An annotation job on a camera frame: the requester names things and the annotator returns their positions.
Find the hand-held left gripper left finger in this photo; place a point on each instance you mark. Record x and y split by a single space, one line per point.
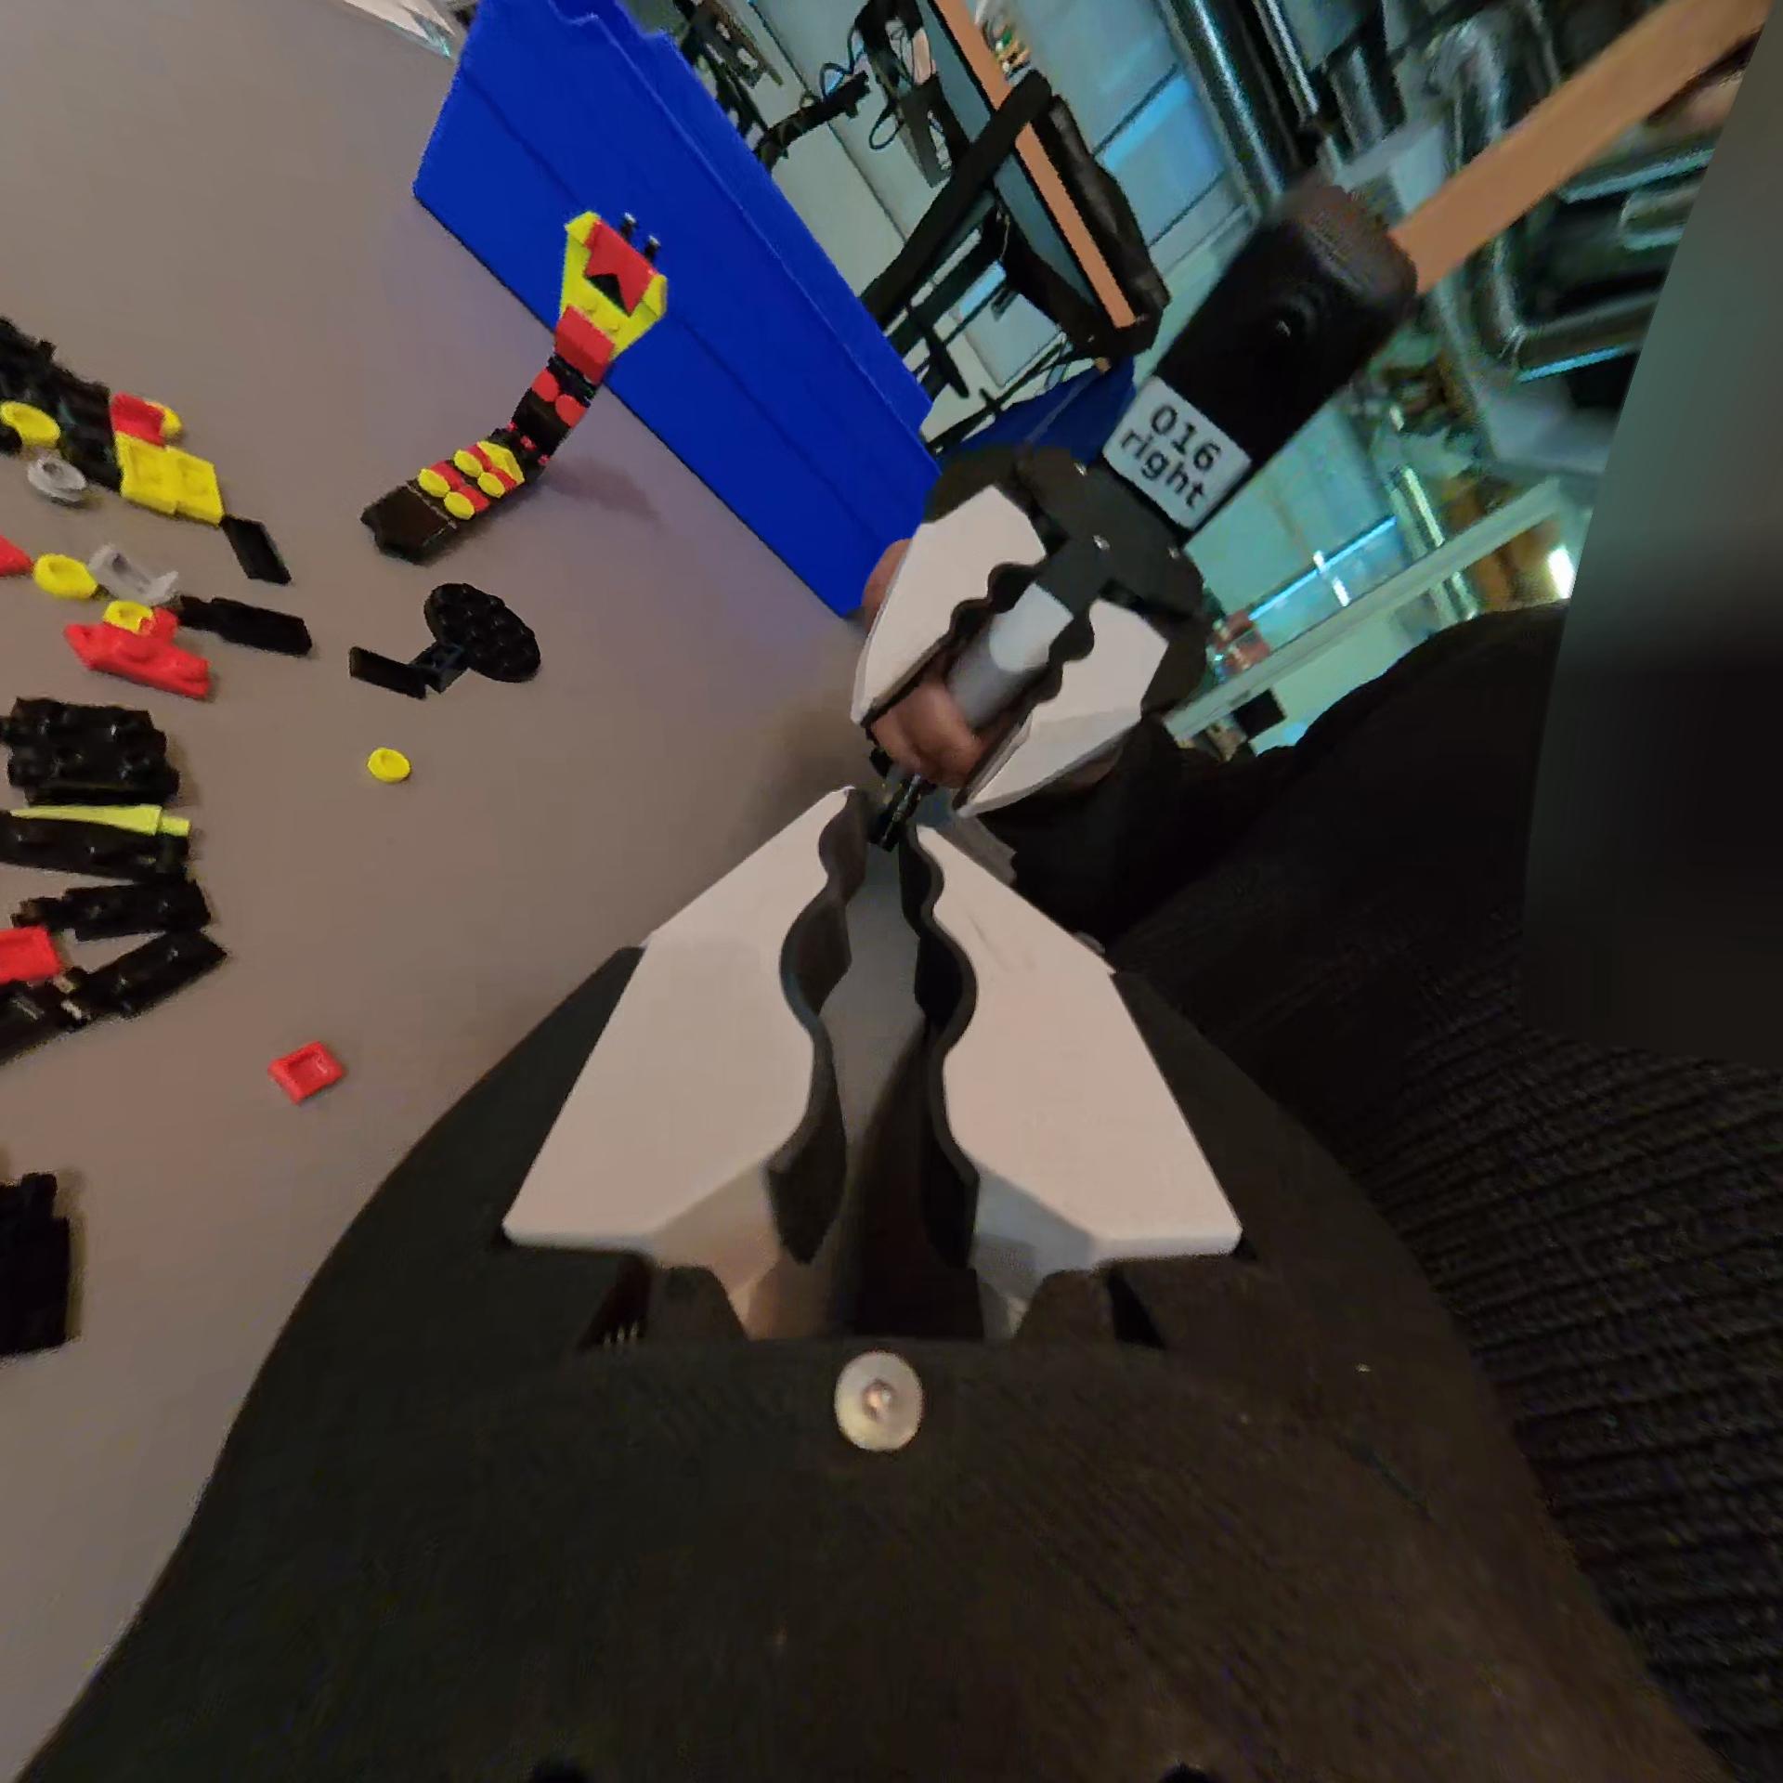
668 1086

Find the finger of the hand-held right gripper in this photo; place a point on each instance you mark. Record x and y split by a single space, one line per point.
1086 709
932 598

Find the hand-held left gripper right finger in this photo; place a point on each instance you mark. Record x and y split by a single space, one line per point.
1071 1099

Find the small black lego brick assembly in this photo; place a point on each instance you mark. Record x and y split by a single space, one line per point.
893 815

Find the person's right forearm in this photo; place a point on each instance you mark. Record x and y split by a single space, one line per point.
1322 793

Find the red square lego tile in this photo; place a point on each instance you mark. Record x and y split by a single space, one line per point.
304 1070

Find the yellow round lego tile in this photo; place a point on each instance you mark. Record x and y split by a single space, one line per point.
388 765

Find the red yellow black lego snake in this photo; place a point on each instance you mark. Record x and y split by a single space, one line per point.
592 299

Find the black round lego plate assembly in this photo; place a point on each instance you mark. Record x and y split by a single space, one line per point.
481 633

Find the pile of loose lego pieces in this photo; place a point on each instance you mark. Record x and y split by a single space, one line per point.
96 780

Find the person's right hand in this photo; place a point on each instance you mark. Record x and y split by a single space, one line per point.
936 737

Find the black desk with wooden edge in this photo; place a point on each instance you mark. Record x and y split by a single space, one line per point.
1058 208

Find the wooden beam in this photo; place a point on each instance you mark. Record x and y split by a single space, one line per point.
1573 124

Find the blue plastic bin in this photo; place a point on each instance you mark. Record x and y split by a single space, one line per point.
724 279

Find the dark grey panel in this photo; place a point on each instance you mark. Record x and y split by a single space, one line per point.
1671 557

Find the person's dark knit sweater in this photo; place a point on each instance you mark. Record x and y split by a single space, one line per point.
1601 1322

